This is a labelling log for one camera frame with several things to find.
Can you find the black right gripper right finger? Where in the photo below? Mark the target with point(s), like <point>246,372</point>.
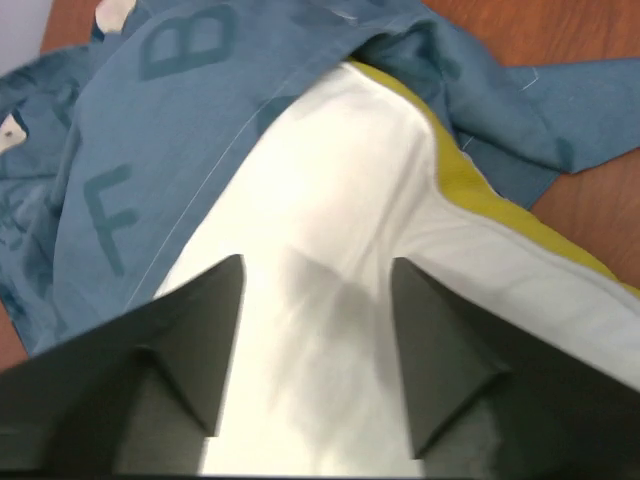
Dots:
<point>487,400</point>

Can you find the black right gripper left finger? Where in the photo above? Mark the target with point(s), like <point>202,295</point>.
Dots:
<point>137,395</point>

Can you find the white pillow with yellow edge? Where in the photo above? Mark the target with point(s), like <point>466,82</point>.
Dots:
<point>354,174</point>

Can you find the blue letter print pillowcase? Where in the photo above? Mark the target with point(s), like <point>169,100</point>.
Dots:
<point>125,143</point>

